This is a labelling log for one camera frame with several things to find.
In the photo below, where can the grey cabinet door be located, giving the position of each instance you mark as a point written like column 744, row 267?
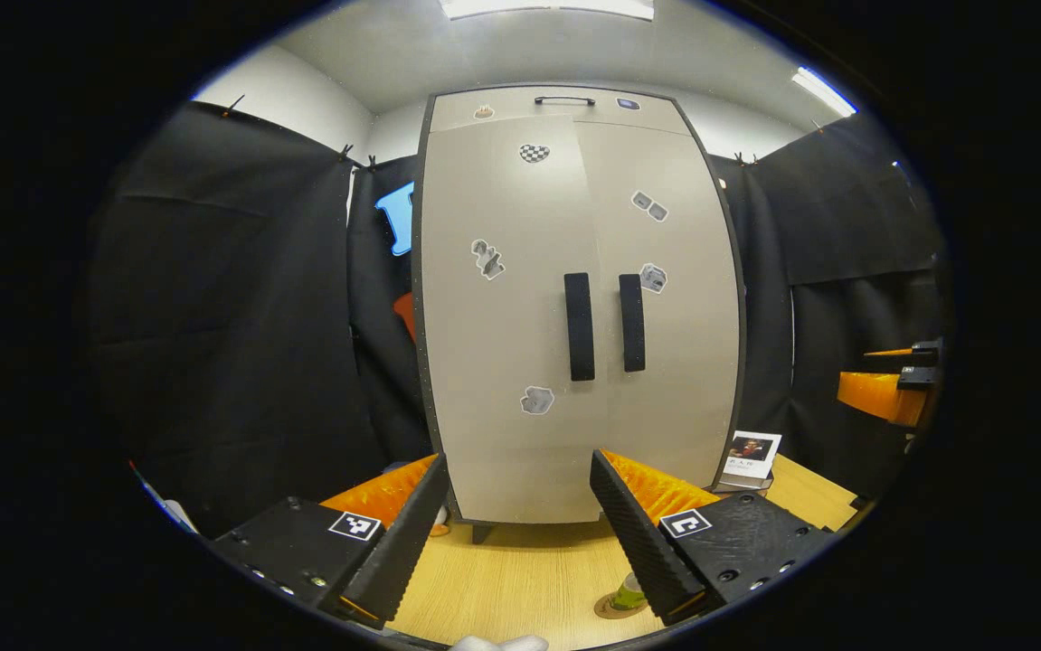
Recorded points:
column 683, row 362
column 493, row 344

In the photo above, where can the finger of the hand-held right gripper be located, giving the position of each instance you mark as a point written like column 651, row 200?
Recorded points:
column 882, row 396
column 927, row 353

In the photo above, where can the white book with photo cover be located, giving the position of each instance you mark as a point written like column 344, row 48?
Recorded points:
column 752, row 454

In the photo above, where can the grey cabinet drawer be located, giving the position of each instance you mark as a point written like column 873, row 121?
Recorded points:
column 511, row 110

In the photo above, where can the grey cabinet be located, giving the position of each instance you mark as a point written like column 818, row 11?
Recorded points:
column 417, row 298

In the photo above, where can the round brown coaster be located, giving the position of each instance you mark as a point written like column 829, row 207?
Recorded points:
column 610, row 609

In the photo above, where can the narrow ceiling light panel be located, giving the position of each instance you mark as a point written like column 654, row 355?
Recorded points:
column 823, row 90

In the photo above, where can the black backdrop cloth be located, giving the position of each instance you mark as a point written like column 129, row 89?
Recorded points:
column 231, row 316

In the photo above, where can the large ceiling light panel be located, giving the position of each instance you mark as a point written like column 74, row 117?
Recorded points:
column 547, row 7

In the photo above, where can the green label clear bottle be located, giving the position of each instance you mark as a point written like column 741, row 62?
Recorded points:
column 630, row 592

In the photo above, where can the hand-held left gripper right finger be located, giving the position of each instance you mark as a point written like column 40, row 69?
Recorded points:
column 638, row 542

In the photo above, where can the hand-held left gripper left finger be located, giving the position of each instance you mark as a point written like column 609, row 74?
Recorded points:
column 402, row 542

